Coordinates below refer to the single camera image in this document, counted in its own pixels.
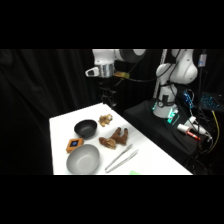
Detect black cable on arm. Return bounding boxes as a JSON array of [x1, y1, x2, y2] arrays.
[[114, 49, 183, 84]]

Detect black vertical pole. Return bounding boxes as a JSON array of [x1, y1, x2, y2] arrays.
[[197, 49, 208, 134]]

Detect black robot stand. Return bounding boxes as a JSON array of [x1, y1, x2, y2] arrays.
[[123, 98, 214, 168]]

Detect brown moose plush toy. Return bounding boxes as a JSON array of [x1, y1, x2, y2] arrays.
[[110, 127, 130, 147]]

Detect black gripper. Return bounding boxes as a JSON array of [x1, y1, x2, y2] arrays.
[[99, 77, 118, 108]]

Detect black bowl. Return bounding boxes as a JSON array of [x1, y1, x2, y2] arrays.
[[73, 119, 99, 140]]

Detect brown furry plush toy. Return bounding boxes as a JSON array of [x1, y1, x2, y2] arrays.
[[98, 135, 118, 150]]

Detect black curtain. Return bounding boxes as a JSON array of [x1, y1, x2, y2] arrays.
[[0, 49, 224, 176]]

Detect grey bowl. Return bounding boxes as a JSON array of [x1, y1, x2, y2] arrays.
[[65, 143, 101, 175]]

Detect green lit control box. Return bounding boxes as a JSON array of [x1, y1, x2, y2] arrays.
[[167, 107, 181, 125]]

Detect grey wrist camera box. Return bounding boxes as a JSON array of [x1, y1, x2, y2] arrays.
[[84, 66, 101, 78]]

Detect blue cable bundle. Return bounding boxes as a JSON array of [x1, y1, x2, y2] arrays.
[[182, 89, 195, 108]]

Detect yellow cable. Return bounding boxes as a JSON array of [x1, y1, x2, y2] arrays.
[[210, 109, 221, 152]]

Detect white tongs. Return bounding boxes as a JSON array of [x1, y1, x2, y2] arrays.
[[104, 143, 140, 174]]

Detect tiger plush toy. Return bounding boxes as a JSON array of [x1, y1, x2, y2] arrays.
[[98, 113, 114, 128]]

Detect orange block with blue square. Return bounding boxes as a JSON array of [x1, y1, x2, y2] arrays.
[[65, 137, 85, 154]]

